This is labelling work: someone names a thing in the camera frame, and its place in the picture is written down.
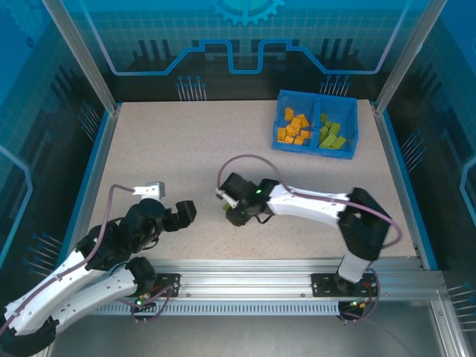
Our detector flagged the blue two-compartment plastic bin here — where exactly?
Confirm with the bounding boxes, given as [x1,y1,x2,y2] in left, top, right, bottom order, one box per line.
[270,89,358,161]

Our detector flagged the aluminium frame post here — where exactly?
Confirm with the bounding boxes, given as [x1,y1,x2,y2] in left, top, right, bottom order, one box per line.
[40,0,122,115]
[373,0,449,116]

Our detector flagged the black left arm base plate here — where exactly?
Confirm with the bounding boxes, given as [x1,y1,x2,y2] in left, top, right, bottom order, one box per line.
[113,272,182,298]

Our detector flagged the aluminium front rail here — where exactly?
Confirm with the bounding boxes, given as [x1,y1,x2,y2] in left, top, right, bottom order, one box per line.
[48,258,447,298]

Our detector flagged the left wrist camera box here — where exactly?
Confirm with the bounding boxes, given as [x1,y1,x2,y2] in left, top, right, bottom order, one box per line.
[132,181,166,200]

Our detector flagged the blue table edge strip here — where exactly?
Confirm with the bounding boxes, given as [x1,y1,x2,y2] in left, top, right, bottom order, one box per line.
[55,109,112,271]
[382,109,440,271]

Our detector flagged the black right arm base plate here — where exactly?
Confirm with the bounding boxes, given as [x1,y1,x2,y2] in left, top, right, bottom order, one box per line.
[310,272,379,298]

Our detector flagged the slotted grey cable duct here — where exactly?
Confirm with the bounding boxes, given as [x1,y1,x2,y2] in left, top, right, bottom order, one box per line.
[59,301,341,316]

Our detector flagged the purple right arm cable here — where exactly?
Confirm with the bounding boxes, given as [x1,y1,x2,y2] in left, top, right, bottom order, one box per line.
[216,154,403,324]

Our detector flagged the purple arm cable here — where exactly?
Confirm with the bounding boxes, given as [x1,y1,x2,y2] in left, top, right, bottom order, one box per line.
[216,154,403,324]
[0,184,178,335]

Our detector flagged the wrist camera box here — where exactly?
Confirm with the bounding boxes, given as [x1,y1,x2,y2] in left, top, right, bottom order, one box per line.
[132,181,166,200]
[214,188,239,209]

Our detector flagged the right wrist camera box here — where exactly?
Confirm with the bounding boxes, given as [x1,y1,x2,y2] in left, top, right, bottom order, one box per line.
[214,188,239,209]

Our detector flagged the small lit electronics connector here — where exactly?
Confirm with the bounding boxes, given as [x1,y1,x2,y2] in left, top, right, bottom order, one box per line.
[340,299,369,312]
[134,293,157,312]

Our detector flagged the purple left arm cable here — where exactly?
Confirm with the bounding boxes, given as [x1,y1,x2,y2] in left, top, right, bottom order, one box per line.
[0,184,178,335]

